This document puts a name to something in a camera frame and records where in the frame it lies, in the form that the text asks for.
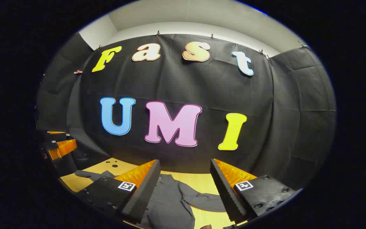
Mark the black backdrop cloth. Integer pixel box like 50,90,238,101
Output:
36,32,336,191

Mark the grey button-up shirt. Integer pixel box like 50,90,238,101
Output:
74,170,231,229

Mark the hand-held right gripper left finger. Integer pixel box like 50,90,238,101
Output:
75,159,161,225

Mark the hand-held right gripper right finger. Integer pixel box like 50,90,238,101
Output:
210,158,298,223

